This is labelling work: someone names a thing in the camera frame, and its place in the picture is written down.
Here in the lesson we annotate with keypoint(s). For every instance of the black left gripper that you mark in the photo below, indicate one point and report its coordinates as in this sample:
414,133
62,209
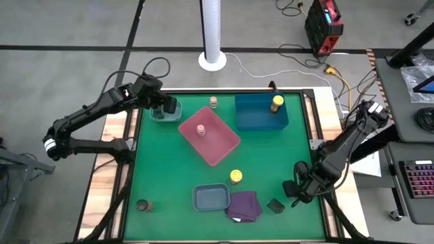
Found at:
170,105

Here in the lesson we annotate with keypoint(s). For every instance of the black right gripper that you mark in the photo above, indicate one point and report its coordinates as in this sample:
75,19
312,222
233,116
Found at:
313,186

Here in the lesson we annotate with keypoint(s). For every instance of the dark spice container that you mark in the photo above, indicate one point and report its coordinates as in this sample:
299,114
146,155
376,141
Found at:
275,206

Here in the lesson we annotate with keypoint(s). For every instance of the small glass spice jar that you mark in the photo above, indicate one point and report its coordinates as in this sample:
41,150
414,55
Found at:
213,102
200,130

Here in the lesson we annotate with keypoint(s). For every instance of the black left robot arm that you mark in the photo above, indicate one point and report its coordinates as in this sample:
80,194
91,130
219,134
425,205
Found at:
88,113

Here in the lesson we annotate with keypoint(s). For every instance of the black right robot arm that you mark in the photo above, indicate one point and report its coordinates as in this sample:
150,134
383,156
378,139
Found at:
342,145

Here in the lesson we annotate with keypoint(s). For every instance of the small teal plastic bin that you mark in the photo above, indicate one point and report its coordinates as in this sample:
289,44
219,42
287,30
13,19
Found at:
176,118

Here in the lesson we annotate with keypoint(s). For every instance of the purple cloth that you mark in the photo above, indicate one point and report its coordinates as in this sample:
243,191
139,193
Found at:
244,206

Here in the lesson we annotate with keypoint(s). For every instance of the light wooden side board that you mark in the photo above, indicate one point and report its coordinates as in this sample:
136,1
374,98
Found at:
354,206
101,183

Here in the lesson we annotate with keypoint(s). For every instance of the pink plastic bin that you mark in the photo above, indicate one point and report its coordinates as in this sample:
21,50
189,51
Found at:
217,145

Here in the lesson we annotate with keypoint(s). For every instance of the white paper sheet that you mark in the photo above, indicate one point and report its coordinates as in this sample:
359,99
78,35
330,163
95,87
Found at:
368,167

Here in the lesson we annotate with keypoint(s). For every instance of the slate blue plastic bin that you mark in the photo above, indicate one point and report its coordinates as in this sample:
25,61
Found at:
210,198

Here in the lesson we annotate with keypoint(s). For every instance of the white pole round base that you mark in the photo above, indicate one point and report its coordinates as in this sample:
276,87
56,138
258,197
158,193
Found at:
212,34

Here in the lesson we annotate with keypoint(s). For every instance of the deep blue plastic bin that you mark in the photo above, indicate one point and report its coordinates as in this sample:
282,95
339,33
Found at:
254,115

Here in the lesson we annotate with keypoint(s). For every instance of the black caster wheel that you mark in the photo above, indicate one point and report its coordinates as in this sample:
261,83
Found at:
395,215

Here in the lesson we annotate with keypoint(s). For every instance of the black flat bar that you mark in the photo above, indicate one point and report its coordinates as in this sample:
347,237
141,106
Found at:
383,139

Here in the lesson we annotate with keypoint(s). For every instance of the black curved hook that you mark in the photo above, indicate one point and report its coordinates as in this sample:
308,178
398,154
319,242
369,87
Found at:
271,85

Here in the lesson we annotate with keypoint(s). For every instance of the grey keyboard desk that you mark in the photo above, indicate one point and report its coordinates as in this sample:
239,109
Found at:
420,210

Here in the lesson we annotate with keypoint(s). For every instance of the backlit black keyboard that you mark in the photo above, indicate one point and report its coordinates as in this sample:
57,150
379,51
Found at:
420,179

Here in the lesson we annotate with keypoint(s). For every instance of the clear plastic bag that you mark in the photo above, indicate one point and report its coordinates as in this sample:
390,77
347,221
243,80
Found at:
412,81

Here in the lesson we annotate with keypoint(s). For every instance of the red black equipment case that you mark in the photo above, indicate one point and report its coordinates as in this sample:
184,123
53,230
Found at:
322,30

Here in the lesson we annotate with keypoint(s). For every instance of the monitor with blue screen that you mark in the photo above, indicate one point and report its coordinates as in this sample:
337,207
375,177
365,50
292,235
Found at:
427,86

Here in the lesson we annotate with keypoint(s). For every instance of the black monitor pole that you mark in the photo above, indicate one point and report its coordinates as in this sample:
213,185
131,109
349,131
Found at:
410,45

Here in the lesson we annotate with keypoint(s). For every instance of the grey metal bracket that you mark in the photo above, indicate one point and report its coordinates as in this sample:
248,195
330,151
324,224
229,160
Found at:
313,144

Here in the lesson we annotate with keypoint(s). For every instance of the grey metal frame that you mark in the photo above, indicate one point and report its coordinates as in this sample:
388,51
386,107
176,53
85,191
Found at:
20,162

